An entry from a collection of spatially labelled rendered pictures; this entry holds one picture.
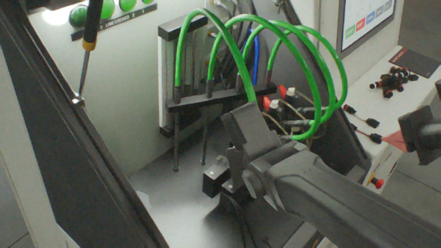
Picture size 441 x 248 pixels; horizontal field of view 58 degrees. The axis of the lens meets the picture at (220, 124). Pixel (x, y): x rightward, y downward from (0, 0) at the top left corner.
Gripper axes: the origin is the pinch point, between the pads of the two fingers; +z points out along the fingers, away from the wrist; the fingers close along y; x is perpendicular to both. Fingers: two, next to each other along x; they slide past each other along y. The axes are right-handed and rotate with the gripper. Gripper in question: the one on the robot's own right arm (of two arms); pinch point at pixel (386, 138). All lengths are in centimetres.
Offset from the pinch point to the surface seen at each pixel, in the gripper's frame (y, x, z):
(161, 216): -7, 36, 51
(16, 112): 31, 61, 40
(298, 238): -18.8, 14.8, 20.9
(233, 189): -4.0, 21.5, 31.9
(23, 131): 27, 61, 43
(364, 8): 31, -45, 31
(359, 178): -15.1, -13.5, 24.8
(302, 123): 6.2, 1.6, 22.0
